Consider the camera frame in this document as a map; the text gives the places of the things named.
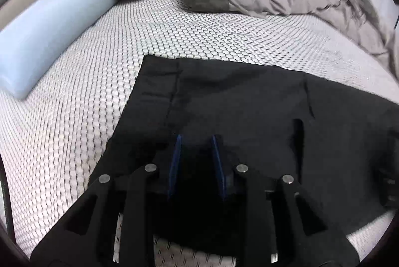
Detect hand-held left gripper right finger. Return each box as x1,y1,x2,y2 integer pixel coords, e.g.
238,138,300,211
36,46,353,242
211,134,362,267

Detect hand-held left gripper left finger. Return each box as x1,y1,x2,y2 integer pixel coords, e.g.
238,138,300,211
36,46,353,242
29,133,183,267

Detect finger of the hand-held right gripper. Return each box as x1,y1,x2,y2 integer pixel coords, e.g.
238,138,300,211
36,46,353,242
378,166,399,209

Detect black pants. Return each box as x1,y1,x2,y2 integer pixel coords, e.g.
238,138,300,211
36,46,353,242
94,54,399,255

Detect light blue pillow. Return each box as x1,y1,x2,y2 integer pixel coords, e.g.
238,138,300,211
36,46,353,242
0,0,120,101

